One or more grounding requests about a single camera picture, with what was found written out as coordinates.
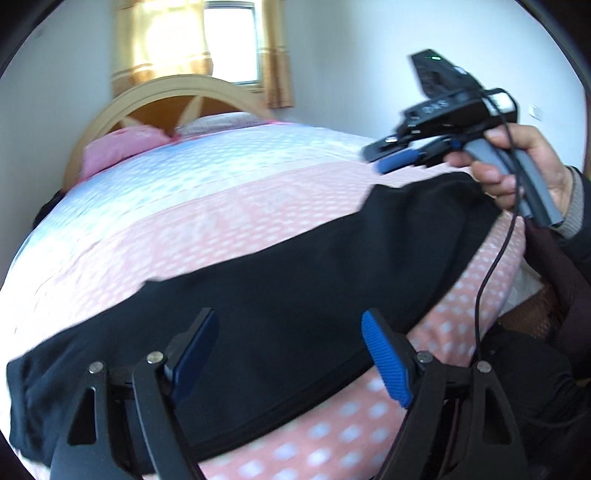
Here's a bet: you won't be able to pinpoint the arched wooden headboard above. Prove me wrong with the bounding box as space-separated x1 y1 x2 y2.
62 74 279 192

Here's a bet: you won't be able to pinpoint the black pants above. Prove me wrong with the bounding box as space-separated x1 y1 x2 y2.
7 172 502 479

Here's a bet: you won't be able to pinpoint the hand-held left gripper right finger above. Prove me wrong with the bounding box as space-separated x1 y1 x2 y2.
361 309 523 480

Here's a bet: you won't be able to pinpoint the person's right forearm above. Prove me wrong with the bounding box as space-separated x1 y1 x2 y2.
553 166 591 254

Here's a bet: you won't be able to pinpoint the window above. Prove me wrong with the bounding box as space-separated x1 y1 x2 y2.
203 0 265 86

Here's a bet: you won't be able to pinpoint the yellow patterned curtain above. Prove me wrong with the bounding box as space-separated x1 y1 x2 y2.
260 0 294 110
111 0 216 96

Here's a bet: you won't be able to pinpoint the pink and blue dotted bedspread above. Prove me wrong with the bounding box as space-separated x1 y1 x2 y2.
0 122 528 480

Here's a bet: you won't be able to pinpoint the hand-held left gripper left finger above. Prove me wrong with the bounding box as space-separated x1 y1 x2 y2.
50 307 221 480

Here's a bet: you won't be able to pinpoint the striped pillow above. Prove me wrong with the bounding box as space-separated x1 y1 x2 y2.
174 111 274 138

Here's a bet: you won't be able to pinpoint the pink pillow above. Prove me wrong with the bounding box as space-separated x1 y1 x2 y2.
78 124 172 181

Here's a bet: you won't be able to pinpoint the person's dark clothing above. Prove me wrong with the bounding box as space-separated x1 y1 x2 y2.
480 220 591 480

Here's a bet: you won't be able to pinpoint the dark cloth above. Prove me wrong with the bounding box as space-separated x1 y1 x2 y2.
34 188 66 223

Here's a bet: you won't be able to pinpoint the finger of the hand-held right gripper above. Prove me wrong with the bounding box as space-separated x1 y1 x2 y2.
361 136 446 175

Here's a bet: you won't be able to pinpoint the person's right hand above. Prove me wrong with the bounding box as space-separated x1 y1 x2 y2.
443 124 574 219

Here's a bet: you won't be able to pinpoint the black cable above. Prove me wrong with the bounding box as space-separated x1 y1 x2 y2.
475 88 522 363

